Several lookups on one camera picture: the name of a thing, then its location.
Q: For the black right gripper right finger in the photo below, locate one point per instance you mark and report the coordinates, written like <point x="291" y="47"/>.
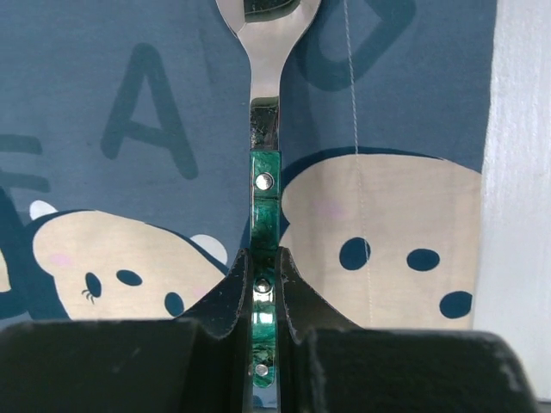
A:
<point x="329" y="364"/>

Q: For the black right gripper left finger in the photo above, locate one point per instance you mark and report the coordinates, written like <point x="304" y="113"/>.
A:
<point x="199" y="362"/>

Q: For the green handled spoon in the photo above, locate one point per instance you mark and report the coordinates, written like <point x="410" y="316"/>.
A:
<point x="268" y="31"/>

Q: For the blue cartoon placemat cloth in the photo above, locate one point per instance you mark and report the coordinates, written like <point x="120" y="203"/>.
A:
<point x="124" y="157"/>

